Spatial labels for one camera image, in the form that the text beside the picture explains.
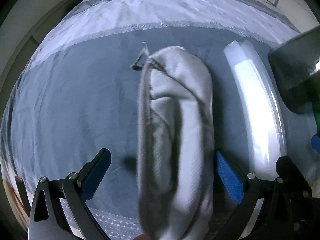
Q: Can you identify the clear plastic packet teal strip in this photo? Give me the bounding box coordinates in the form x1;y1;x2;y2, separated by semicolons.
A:
223;41;286;180

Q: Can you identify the grey fabric pouch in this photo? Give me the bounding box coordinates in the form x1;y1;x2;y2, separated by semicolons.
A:
131;45;214;239

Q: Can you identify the person's left hand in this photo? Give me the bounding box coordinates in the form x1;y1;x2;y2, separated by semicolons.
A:
133;234;151;240

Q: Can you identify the smartphone with red case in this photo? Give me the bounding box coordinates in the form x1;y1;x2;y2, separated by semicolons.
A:
15;176;31;217

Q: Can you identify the dark green tray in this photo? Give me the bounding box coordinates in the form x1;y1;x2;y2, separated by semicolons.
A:
312;101;320;135

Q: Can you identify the striped blue beige duvet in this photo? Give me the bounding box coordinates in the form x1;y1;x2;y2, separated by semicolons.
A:
1;0;319;239

